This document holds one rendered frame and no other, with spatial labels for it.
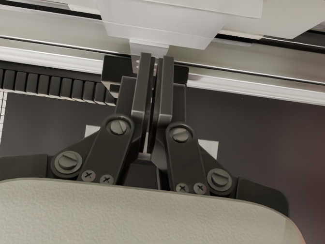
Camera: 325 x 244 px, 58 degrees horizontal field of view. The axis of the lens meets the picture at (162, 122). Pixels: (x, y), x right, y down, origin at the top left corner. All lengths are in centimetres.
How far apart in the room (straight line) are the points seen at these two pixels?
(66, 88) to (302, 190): 62
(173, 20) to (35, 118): 59
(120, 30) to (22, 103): 55
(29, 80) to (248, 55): 41
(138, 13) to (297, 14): 10
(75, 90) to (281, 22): 47
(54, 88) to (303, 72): 45
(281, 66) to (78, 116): 46
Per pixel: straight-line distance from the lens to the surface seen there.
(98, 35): 48
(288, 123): 81
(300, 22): 21
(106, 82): 41
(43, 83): 62
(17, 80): 64
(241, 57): 50
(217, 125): 75
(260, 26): 22
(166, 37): 25
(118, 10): 21
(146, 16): 21
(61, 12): 25
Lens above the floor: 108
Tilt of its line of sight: 1 degrees down
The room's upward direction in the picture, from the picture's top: 173 degrees counter-clockwise
